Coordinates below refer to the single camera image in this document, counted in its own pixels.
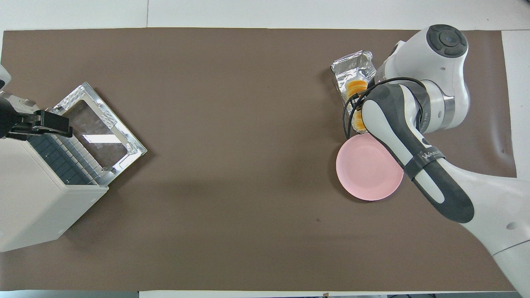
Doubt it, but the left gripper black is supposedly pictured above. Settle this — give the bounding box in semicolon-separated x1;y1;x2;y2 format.
6;110;73;139

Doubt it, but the aluminium foil tray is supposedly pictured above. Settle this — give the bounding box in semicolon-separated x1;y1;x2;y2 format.
330;50;377;135

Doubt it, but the sliced orange bread loaf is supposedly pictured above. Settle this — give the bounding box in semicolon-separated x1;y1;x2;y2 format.
346;80;369;134

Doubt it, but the glass oven door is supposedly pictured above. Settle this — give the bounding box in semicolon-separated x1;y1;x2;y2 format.
45;82;148;185

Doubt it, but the white toaster oven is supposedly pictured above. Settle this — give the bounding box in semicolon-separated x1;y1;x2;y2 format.
0;108;109;253

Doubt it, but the brown paper table mat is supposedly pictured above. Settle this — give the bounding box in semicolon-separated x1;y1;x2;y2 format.
0;27;517;292

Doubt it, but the pink round plate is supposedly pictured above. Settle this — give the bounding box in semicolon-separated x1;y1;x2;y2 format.
335;135;405;202

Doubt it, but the oven wire rack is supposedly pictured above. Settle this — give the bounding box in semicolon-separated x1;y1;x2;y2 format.
27;132;104;187

